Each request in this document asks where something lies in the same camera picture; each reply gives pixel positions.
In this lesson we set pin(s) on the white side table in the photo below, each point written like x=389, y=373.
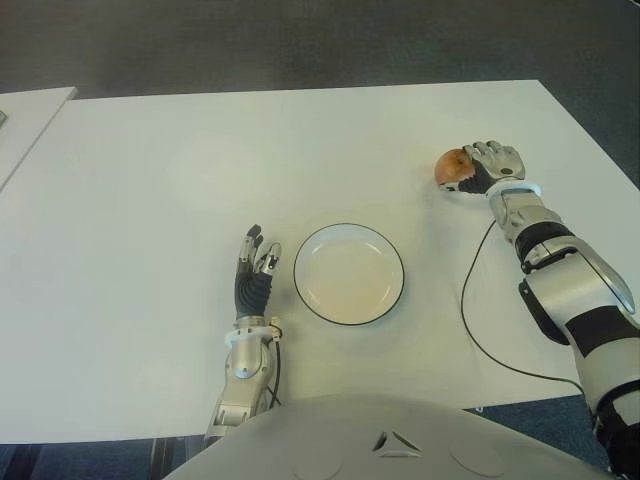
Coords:
x=30, y=120

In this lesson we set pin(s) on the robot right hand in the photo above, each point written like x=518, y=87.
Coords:
x=500, y=162

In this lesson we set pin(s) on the red yellow apple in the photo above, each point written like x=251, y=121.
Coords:
x=452, y=166

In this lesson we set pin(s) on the grey robot torso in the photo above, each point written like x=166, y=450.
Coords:
x=375, y=445

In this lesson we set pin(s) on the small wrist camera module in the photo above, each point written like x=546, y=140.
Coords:
x=275, y=327

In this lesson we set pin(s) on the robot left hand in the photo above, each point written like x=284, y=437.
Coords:
x=251, y=295

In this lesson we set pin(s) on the white plate black rim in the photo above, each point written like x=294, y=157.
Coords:
x=347, y=277

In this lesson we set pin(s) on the metal table leg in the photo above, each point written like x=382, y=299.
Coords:
x=162, y=457

